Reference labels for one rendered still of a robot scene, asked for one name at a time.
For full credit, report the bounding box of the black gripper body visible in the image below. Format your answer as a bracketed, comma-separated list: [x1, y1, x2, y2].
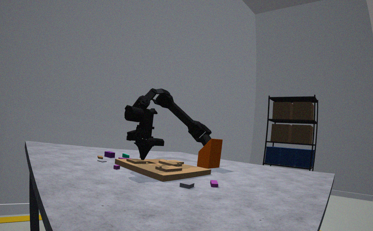
[126, 123, 164, 146]

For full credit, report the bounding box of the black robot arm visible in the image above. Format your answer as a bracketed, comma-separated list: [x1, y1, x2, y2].
[125, 88, 212, 146]

